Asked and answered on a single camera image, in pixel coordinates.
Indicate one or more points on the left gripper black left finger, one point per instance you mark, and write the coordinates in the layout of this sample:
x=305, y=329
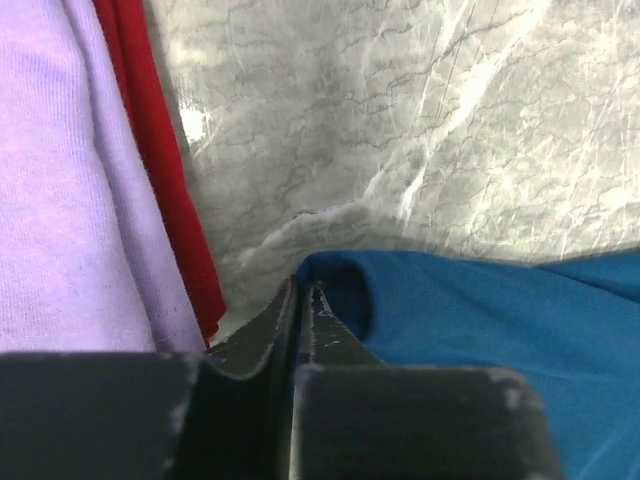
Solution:
x=224, y=414

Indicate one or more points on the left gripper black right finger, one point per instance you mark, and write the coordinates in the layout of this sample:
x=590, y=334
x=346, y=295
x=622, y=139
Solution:
x=356, y=417

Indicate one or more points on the dark blue t shirt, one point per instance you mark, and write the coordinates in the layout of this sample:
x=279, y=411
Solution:
x=571, y=328

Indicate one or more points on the folded lavender t shirt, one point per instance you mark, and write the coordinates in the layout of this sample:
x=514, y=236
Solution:
x=86, y=263

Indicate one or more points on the folded red t shirt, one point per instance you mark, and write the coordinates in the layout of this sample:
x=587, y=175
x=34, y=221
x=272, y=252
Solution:
x=126, y=33

